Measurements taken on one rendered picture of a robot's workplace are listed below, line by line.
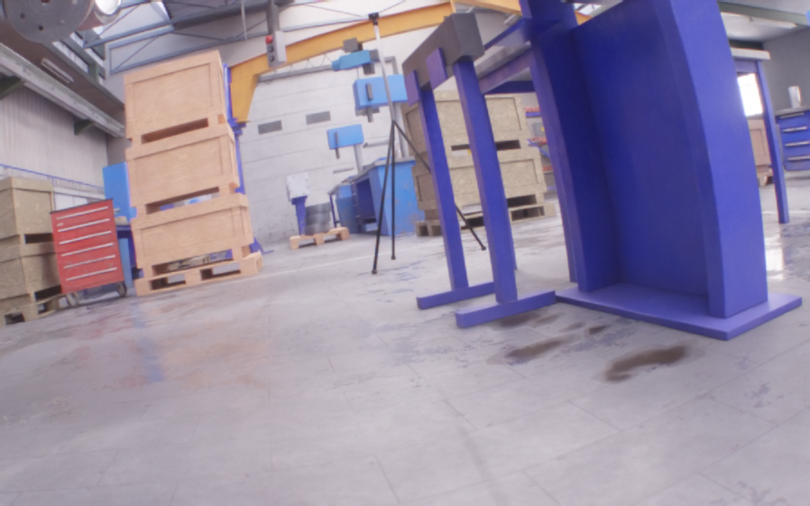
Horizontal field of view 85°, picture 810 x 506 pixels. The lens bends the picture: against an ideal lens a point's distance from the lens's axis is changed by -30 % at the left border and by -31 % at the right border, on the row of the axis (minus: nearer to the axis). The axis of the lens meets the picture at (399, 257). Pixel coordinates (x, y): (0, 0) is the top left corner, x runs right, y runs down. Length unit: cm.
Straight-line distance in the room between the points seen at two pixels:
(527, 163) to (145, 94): 376
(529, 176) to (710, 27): 476
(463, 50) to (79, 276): 452
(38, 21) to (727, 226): 145
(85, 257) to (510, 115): 436
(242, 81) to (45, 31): 764
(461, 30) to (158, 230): 403
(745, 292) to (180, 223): 465
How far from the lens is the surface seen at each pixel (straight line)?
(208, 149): 526
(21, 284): 542
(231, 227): 514
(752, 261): 131
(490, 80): 247
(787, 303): 133
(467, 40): 166
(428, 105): 210
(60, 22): 116
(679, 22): 125
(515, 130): 596
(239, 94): 870
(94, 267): 556
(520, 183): 585
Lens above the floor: 35
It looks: 5 degrees down
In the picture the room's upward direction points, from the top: 10 degrees counter-clockwise
